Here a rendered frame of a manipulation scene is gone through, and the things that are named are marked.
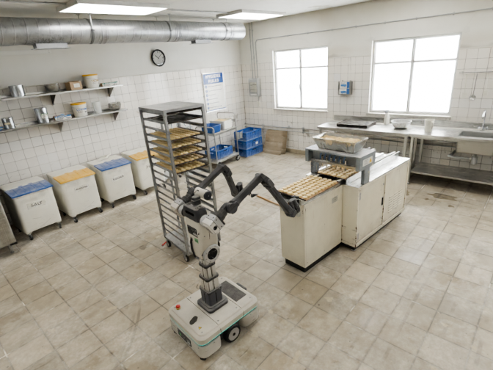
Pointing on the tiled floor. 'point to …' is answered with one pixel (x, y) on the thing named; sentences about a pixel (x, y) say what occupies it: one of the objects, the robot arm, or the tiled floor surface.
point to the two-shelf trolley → (220, 142)
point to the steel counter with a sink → (471, 136)
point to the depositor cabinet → (373, 202)
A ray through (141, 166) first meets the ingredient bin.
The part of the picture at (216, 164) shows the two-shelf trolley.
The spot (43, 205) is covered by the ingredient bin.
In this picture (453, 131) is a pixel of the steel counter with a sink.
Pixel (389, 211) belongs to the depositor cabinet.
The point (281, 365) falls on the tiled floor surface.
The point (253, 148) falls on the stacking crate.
